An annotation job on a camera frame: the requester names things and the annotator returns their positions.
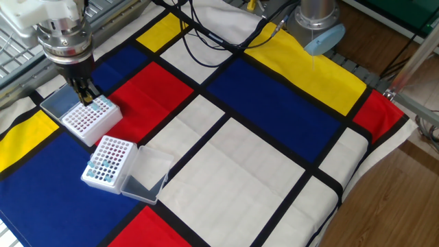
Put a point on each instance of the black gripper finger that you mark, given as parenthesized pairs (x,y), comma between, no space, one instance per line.
(81,92)
(92,88)

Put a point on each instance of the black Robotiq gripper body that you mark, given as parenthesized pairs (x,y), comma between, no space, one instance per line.
(75,70)

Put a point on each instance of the blue pipette tip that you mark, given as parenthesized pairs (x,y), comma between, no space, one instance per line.
(90,172)
(108,178)
(109,102)
(106,163)
(104,99)
(91,163)
(94,106)

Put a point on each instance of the white pipette tip box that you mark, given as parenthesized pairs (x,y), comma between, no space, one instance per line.
(99,133)
(103,185)

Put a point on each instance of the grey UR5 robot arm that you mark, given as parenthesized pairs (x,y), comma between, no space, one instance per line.
(315,17)

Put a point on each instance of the silver wrist coupling flange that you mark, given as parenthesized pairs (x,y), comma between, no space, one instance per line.
(65,39)

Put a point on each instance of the Mondrian pattern colour-block tablecloth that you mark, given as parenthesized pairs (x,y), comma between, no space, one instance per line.
(267,103)

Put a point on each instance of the yellow plastic clip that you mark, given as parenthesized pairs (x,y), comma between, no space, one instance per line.
(251,5)

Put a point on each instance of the grey aluminium table rail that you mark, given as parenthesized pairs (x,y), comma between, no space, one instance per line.
(27,80)

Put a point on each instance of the aluminium frame post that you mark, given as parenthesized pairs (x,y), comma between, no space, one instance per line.
(415,58)

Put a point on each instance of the aluminium frame beam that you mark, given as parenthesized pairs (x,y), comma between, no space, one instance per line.
(418,109)

